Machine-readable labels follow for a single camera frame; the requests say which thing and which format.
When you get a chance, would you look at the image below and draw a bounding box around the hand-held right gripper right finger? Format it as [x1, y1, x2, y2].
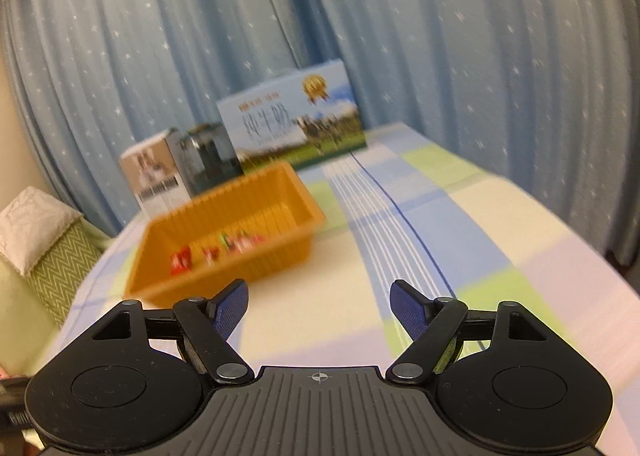
[385, 279, 547, 385]

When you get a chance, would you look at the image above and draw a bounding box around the blue star-print curtain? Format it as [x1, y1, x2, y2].
[0, 0, 640, 267]

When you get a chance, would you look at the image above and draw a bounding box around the beige quilted cushion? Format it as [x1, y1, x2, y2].
[0, 185, 84, 277]

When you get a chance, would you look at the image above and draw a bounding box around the green zigzag cushion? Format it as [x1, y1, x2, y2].
[24, 221, 107, 328]

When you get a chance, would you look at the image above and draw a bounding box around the white product box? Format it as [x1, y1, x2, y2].
[119, 128, 193, 218]

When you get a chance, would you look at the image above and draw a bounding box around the light green sofa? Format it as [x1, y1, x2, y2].
[0, 223, 117, 378]

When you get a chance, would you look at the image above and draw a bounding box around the checked tablecloth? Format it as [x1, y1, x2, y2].
[59, 121, 640, 456]

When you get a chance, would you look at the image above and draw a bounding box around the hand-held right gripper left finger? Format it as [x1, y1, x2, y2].
[90, 278, 252, 385]

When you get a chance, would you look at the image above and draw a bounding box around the red candy with green ends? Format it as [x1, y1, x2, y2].
[219, 231, 247, 253]

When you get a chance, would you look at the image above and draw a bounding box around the milk carton box with cow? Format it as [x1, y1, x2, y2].
[215, 58, 368, 173]

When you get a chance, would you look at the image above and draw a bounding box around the dark grey tabletop appliance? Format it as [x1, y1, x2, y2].
[175, 122, 239, 195]

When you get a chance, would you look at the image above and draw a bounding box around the orange plastic tray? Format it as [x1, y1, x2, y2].
[123, 161, 327, 310]

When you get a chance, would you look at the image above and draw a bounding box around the small red candy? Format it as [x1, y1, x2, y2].
[169, 245, 194, 275]

